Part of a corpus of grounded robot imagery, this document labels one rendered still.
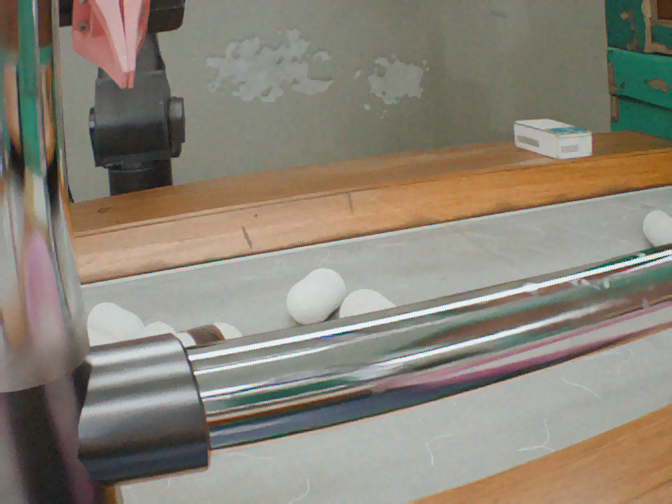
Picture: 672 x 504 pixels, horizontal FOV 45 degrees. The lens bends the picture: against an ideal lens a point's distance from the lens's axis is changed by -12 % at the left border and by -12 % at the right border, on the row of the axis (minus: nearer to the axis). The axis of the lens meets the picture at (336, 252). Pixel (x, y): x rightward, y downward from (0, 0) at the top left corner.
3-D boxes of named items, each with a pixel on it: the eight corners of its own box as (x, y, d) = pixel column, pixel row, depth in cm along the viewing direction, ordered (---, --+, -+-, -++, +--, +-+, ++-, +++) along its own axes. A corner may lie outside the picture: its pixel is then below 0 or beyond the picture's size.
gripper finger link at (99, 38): (224, 20, 42) (189, -71, 47) (88, 39, 40) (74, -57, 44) (207, 111, 48) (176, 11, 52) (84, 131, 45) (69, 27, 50)
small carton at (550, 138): (514, 146, 67) (513, 121, 67) (548, 143, 69) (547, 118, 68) (558, 160, 62) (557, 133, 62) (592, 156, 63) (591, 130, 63)
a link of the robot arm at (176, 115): (181, 97, 75) (184, 90, 81) (87, 109, 74) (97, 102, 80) (185, 167, 77) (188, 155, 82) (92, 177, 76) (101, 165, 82)
